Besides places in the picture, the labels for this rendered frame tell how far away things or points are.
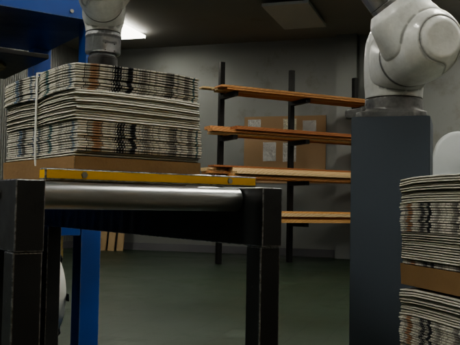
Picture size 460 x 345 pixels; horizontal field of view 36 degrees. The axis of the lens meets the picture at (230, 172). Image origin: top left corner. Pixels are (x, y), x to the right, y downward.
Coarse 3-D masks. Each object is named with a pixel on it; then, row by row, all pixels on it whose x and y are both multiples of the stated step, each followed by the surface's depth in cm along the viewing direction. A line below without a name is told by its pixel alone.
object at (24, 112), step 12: (12, 84) 158; (24, 84) 153; (12, 96) 158; (24, 96) 154; (12, 108) 159; (24, 108) 154; (12, 120) 158; (24, 120) 153; (12, 132) 159; (24, 132) 154; (12, 144) 159; (24, 144) 153; (12, 156) 158; (24, 156) 152
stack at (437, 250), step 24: (408, 192) 149; (432, 192) 138; (456, 192) 130; (408, 216) 146; (432, 216) 137; (456, 216) 129; (408, 240) 147; (432, 240) 137; (456, 240) 129; (432, 264) 138; (456, 264) 129; (408, 288) 148; (408, 312) 145; (432, 312) 137; (456, 312) 128; (408, 336) 145; (432, 336) 136; (456, 336) 128
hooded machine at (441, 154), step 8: (448, 136) 824; (456, 136) 820; (440, 144) 826; (448, 144) 823; (456, 144) 820; (440, 152) 826; (448, 152) 822; (456, 152) 819; (440, 160) 825; (448, 160) 822; (456, 160) 819; (440, 168) 825; (448, 168) 821; (456, 168) 818
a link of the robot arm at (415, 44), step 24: (384, 0) 168; (408, 0) 166; (384, 24) 168; (408, 24) 165; (432, 24) 161; (456, 24) 163; (384, 48) 172; (408, 48) 164; (432, 48) 161; (456, 48) 162; (384, 72) 182; (408, 72) 170; (432, 72) 166
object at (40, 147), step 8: (40, 80) 146; (32, 88) 149; (40, 88) 146; (40, 96) 146; (40, 104) 146; (32, 112) 149; (40, 112) 146; (32, 120) 149; (40, 120) 146; (40, 128) 146; (40, 136) 147; (40, 144) 146; (32, 152) 149; (40, 152) 146
